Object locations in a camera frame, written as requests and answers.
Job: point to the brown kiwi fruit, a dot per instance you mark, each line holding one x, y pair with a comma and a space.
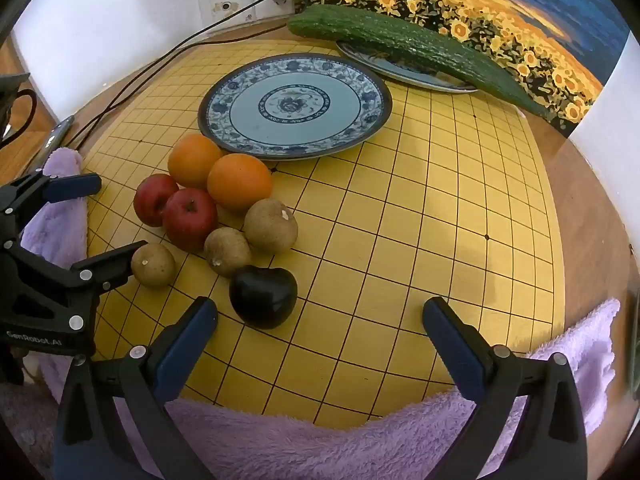
154, 266
227, 252
270, 226

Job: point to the red apple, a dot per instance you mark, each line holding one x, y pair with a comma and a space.
190, 220
152, 197

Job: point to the sunflower field painting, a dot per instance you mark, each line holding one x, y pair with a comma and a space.
500, 5

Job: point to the purple fluffy towel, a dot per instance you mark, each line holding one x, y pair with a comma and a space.
325, 450

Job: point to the white wall plate round port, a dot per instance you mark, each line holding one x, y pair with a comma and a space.
222, 6

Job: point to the yellow grid game board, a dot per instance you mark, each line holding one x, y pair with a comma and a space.
400, 235

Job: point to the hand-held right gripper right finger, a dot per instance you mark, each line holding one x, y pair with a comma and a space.
455, 345

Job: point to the blue patterned porcelain plate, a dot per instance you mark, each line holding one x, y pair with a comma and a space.
300, 127

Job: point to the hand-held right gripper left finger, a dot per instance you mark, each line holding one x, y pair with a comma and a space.
185, 345

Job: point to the white wall power socket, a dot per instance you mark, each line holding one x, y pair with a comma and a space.
260, 10

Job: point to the blue rimmed plate under cucumber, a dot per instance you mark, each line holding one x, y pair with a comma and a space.
430, 82

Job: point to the black plum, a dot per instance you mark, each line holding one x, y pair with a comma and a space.
262, 297

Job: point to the green cucumber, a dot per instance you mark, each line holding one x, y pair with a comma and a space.
400, 42

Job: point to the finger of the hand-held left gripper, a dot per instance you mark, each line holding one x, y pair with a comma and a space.
75, 186
107, 265

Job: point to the orange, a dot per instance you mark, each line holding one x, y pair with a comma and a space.
192, 157
240, 181

